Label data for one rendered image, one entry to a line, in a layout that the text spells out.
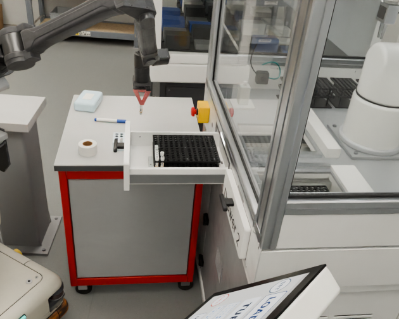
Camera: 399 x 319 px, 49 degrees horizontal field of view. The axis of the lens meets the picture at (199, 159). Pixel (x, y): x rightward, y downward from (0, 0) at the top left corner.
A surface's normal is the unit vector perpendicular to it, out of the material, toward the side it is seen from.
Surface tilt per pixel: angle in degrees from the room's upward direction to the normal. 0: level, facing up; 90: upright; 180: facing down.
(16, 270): 0
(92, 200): 90
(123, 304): 1
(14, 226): 90
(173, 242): 90
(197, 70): 90
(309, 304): 40
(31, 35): 64
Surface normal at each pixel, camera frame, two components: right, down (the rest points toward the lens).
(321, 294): 0.54, -0.38
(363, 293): 0.12, 0.54
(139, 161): 0.08, -0.84
